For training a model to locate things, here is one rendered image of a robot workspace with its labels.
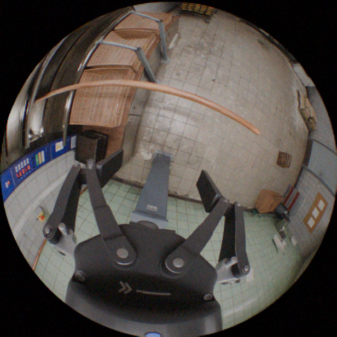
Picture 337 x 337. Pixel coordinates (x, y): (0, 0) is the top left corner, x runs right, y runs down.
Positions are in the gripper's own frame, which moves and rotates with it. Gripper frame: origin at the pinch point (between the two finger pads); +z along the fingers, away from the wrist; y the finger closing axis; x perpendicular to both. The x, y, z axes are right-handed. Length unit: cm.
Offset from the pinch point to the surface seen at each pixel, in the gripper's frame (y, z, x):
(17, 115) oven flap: -95, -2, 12
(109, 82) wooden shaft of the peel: -28.9, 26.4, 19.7
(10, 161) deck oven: -98, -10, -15
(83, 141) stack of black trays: -72, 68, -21
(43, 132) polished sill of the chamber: -96, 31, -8
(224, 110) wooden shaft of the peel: 17.8, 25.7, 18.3
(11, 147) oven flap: -98, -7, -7
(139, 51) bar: -34, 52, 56
